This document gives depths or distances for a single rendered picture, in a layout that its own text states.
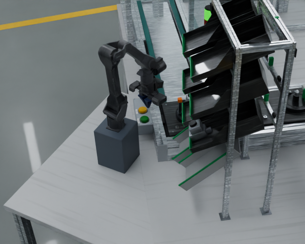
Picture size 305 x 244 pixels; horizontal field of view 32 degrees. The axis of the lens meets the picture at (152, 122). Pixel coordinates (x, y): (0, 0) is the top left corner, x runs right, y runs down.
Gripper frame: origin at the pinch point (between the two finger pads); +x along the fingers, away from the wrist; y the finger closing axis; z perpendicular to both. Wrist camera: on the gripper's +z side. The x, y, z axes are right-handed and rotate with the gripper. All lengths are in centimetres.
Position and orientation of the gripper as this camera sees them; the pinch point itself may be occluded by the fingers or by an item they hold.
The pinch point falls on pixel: (148, 101)
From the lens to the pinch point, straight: 241.2
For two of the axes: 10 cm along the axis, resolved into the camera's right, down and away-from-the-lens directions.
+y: -7.2, -4.2, 5.4
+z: 6.9, -4.8, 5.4
